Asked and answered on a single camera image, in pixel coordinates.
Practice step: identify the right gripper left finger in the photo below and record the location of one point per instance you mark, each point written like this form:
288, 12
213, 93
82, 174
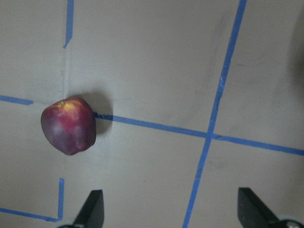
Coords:
91, 214

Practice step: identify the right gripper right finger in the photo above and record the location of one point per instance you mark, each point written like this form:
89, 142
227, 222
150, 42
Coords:
254, 213

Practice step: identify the dark red apple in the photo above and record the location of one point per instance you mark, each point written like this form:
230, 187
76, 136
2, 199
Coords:
69, 125

